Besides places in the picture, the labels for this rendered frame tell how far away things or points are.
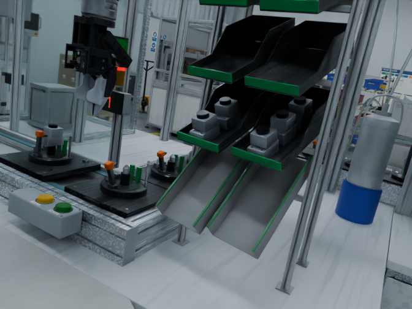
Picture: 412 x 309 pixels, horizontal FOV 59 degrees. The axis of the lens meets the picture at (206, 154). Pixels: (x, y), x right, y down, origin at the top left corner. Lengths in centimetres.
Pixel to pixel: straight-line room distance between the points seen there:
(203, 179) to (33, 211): 45
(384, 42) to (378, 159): 1019
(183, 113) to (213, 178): 556
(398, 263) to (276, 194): 62
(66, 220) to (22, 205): 15
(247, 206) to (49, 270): 49
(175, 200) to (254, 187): 21
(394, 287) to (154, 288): 85
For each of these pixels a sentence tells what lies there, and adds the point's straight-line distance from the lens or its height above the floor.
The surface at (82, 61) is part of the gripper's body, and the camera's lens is 82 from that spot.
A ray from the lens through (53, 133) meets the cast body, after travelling 132.
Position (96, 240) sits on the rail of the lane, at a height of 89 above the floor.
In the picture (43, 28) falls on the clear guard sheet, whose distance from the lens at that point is 161.
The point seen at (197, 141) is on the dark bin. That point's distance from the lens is 86.
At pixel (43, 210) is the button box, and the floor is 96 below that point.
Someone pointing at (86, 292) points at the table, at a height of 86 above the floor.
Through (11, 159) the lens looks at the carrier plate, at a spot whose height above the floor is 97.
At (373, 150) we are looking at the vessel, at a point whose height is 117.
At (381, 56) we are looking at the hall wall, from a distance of 1166.
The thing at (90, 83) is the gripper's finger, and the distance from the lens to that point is 89.
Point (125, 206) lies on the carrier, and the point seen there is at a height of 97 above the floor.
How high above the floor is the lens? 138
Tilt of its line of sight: 14 degrees down
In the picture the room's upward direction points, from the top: 10 degrees clockwise
